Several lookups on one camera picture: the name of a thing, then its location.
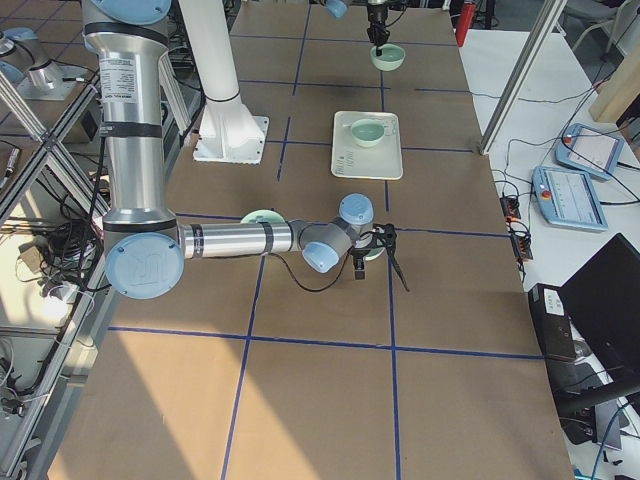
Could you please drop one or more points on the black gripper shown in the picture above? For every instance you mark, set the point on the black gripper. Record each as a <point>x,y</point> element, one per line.
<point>376,20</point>
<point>389,246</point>

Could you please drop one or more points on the green bowl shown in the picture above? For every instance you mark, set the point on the green bowl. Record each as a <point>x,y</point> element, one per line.
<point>374,256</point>
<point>368,132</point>
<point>262,216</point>
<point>392,57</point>

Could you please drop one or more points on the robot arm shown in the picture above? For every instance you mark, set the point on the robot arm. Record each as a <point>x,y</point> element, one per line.
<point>338,8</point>
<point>145,245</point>

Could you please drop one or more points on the green bowl on tray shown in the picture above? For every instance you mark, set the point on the green bowl on tray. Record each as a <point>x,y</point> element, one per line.
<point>368,132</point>

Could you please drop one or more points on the red cylinder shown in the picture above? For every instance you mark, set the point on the red cylinder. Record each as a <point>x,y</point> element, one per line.
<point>465,20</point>

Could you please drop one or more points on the white tray with bear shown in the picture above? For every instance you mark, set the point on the white tray with bear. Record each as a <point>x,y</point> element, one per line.
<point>381,162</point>

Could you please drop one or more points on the orange black power strip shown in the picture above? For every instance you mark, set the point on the orange black power strip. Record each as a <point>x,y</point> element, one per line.
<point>518,231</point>

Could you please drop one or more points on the black computer box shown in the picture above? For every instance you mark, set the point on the black computer box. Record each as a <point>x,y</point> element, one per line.
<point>551,323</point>

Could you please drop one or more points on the teach pendant near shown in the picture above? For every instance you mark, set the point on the teach pendant near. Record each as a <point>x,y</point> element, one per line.
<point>567,199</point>

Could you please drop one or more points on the teach pendant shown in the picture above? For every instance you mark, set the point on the teach pendant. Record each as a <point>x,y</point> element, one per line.
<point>567,199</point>
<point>584,148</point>

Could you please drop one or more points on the teach pendant far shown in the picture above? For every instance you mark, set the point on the teach pendant far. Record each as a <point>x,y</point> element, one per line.
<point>584,148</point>

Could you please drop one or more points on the black laptop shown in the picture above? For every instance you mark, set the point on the black laptop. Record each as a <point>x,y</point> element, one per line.
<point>602,301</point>

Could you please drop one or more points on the wooden plank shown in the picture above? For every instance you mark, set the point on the wooden plank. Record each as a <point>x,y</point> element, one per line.
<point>619,91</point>

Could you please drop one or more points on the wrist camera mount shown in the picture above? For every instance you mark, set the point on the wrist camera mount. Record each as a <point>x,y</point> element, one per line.
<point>383,238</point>

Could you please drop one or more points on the white camera pillar with base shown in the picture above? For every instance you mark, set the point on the white camera pillar with base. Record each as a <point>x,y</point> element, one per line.
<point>228,131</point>

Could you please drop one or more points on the aluminium frame post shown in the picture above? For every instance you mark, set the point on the aluminium frame post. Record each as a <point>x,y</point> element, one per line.
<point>542,28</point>

